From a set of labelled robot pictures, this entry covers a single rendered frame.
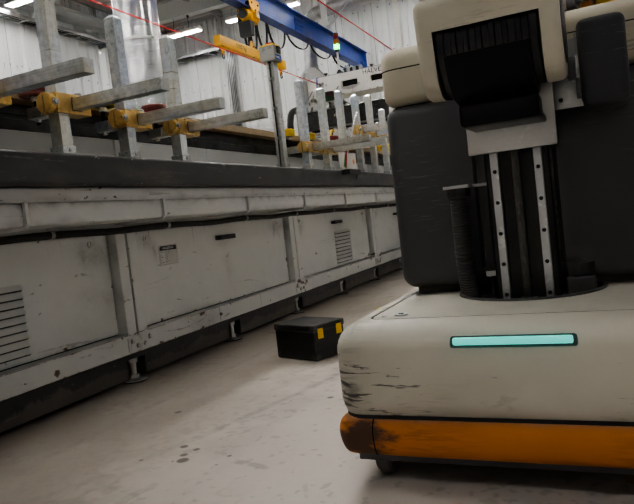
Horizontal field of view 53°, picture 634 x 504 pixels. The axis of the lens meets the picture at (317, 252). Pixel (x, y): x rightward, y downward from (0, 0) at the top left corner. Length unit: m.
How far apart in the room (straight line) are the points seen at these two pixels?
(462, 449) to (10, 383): 1.19
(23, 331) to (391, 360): 1.14
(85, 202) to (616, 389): 1.32
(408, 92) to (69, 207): 0.90
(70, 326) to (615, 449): 1.51
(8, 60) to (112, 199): 9.95
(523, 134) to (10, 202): 1.12
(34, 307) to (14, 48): 10.06
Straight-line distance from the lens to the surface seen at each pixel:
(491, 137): 1.26
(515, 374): 1.05
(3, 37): 11.80
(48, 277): 1.98
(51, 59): 1.77
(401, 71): 1.41
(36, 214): 1.67
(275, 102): 2.78
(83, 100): 1.74
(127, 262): 2.17
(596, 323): 1.04
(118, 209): 1.87
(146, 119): 1.93
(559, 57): 1.07
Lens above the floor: 0.47
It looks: 3 degrees down
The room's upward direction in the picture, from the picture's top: 7 degrees counter-clockwise
